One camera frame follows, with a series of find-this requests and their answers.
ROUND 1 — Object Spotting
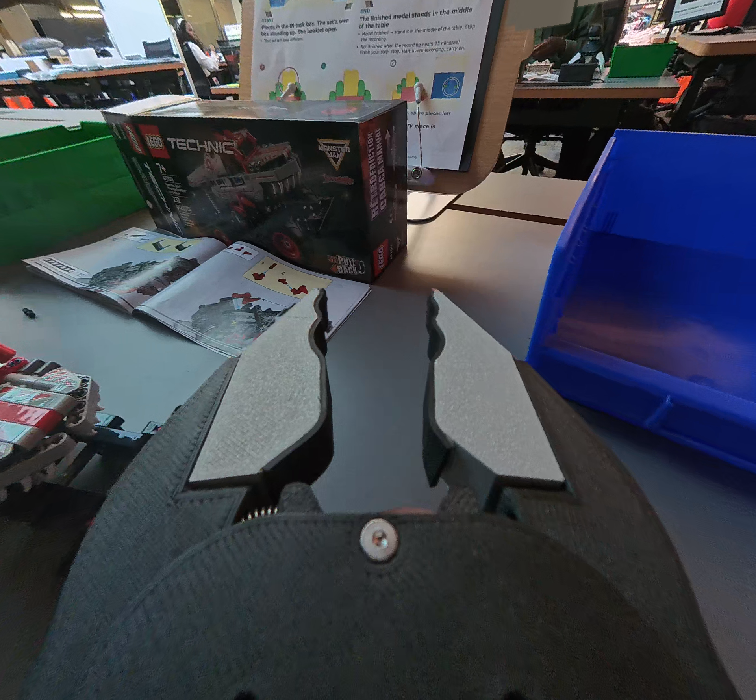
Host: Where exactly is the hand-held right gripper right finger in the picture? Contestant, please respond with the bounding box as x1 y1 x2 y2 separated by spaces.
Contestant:
423 289 567 512

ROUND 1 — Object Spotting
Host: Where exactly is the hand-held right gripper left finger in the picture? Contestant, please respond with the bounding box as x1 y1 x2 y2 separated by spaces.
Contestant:
188 289 334 491

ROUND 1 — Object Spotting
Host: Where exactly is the black lego set box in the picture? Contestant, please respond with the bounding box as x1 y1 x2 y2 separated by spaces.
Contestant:
102 98 408 284

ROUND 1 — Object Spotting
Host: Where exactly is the partly built lego truck model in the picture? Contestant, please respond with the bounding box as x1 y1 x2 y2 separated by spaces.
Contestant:
0 342 163 503

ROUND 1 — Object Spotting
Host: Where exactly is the open instruction booklet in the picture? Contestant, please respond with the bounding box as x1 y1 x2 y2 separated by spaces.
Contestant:
24 227 372 358

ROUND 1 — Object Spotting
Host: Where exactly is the blue plastic bin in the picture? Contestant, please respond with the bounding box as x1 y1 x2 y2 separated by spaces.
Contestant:
526 128 756 473

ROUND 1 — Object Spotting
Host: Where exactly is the green plastic bin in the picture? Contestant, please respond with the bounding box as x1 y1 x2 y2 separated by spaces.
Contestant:
0 121 148 266

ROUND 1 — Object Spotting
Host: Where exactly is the instruction poster board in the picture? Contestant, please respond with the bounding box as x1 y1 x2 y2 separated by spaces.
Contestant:
239 0 535 195

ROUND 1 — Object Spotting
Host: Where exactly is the long background desk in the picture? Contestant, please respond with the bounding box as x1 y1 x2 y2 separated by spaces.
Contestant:
502 75 683 178

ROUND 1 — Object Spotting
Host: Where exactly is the cluttered background desk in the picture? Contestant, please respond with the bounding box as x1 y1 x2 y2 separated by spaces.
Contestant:
0 61 187 110

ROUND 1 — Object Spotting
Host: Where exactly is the small green bin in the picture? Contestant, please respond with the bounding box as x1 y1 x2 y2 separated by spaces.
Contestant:
607 41 679 79

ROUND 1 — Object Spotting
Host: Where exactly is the printed instruction poster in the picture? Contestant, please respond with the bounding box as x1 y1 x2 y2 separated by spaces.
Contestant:
251 0 508 170

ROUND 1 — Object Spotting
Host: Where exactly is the whiteboard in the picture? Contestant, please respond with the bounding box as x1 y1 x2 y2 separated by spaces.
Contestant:
90 0 181 59

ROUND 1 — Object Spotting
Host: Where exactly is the wooden edged background desk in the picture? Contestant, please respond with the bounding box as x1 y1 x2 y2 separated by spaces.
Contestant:
673 29 756 130

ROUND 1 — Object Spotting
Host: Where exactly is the red chair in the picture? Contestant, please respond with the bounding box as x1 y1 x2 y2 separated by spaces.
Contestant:
706 0 756 30

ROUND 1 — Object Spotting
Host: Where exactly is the white cable with clip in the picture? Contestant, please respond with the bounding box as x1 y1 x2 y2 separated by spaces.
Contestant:
410 81 429 181

